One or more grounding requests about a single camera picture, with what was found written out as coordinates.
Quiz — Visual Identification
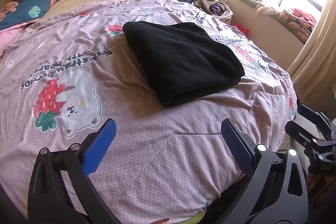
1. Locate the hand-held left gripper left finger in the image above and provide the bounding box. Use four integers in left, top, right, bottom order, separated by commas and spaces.
27, 119, 124, 224

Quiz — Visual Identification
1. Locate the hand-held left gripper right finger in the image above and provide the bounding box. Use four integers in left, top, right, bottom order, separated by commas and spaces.
221, 118, 309, 224

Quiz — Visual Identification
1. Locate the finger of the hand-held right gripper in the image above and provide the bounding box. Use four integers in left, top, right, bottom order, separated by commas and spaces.
298, 105, 336, 139
285, 120, 319, 147

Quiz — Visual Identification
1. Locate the black sweater with orange patches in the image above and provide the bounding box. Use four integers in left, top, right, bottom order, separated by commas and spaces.
122, 21, 246, 107

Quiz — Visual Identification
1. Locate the strawberry printed pink quilt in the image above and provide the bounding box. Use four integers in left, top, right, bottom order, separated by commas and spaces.
0, 0, 298, 222

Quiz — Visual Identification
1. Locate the green fleece garment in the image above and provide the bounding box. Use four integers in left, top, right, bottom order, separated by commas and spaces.
181, 210, 213, 224

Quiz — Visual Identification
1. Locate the heap of colourful cloths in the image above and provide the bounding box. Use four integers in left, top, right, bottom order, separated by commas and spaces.
231, 0, 318, 42

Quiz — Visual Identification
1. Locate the red plastic bag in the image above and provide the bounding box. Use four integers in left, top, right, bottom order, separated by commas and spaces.
234, 24, 250, 36

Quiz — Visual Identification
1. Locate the purple garment in bag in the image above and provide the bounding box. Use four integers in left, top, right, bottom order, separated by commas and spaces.
194, 0, 234, 23

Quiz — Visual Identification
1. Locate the purple cloth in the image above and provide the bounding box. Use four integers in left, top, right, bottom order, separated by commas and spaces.
211, 2, 227, 16

